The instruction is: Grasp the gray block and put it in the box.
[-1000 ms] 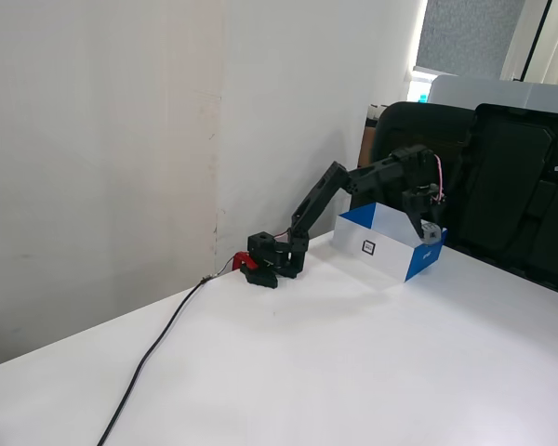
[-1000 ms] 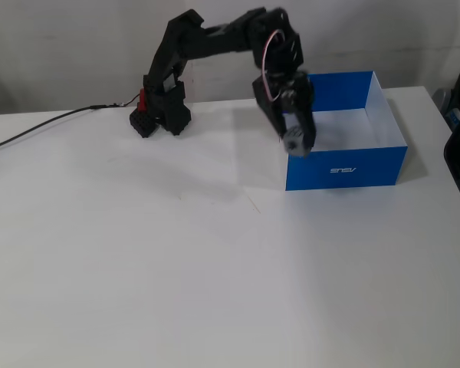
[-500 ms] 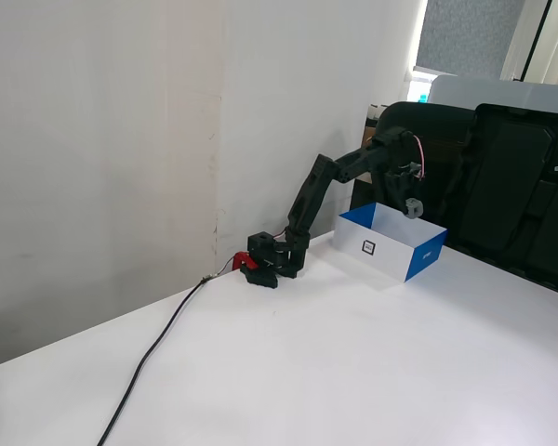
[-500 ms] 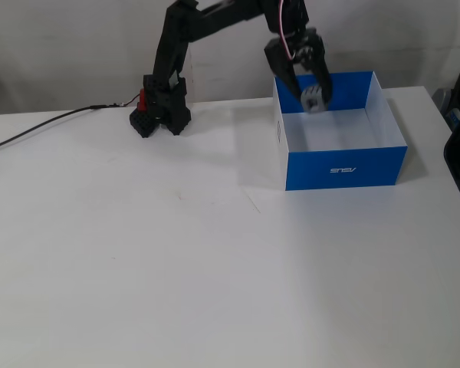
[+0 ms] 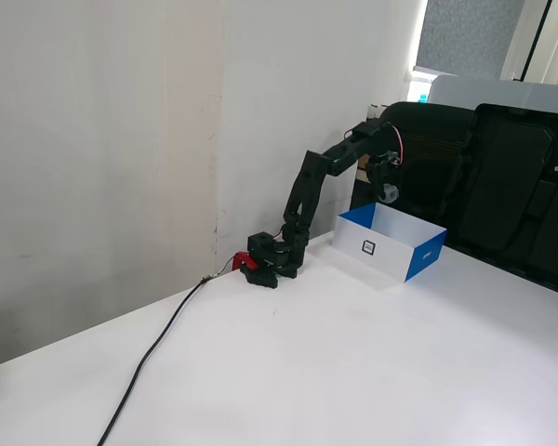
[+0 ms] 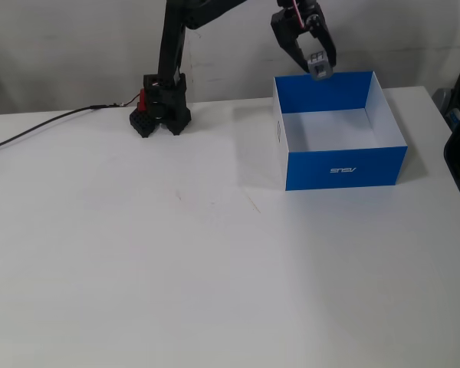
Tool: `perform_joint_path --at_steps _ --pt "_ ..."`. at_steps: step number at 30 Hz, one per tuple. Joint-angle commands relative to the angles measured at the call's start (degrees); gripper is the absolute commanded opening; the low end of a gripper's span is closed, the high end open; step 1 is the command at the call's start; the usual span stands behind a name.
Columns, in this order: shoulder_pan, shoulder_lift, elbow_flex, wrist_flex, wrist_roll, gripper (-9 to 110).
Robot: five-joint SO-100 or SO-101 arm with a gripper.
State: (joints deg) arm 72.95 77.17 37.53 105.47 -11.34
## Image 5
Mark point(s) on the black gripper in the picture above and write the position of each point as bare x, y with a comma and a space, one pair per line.
379, 177

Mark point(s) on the gray cube block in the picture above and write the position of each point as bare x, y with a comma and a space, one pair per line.
390, 192

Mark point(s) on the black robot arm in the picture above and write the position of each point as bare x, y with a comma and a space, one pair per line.
307, 181

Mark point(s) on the blue and white cardboard box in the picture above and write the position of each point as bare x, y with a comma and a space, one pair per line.
386, 260

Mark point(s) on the dark cabinet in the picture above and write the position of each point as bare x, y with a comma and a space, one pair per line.
360, 197

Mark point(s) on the black mesh office chair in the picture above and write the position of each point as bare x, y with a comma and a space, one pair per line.
428, 186

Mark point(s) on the small white object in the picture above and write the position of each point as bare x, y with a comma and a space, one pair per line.
375, 111

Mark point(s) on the small teal object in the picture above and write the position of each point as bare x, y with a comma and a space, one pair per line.
423, 98

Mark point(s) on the white panel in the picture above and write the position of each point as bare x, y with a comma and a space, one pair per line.
493, 90

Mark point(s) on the red clamp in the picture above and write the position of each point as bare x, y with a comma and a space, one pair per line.
239, 260

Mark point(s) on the gray window blind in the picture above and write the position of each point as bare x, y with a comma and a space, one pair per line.
465, 32

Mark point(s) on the black window frame bar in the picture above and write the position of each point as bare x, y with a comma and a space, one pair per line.
538, 37

